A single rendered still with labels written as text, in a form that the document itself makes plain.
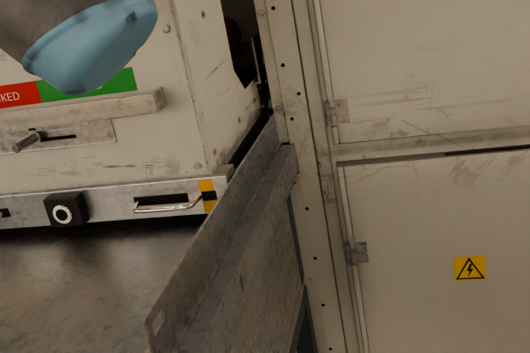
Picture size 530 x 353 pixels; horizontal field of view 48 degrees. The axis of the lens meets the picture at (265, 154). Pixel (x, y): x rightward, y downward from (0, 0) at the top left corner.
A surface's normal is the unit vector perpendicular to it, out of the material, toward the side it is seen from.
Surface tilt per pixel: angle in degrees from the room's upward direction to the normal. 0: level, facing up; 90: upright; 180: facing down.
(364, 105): 90
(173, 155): 90
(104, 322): 0
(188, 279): 90
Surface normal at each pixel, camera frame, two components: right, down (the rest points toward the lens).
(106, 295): -0.18, -0.93
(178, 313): 0.96, -0.10
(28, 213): -0.19, 0.36
